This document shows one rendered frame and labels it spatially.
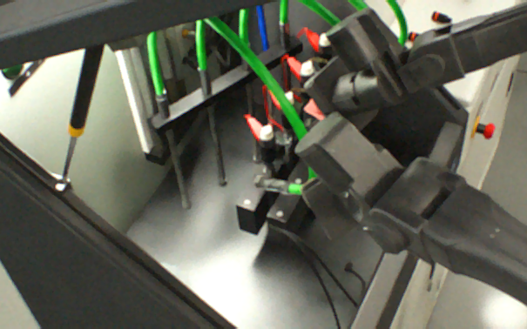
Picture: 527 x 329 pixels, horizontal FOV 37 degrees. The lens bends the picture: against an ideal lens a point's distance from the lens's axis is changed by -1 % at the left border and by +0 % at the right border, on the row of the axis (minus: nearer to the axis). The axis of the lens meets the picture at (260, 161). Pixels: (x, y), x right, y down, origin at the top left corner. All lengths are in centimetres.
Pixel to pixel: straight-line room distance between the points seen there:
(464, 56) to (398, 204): 36
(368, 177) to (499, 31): 34
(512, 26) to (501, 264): 43
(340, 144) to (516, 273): 20
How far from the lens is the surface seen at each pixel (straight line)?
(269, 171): 136
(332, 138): 74
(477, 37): 102
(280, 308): 147
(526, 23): 102
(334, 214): 87
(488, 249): 67
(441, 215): 69
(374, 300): 134
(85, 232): 107
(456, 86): 161
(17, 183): 107
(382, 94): 104
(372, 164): 75
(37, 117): 124
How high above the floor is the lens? 212
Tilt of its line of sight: 51 degrees down
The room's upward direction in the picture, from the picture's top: 6 degrees counter-clockwise
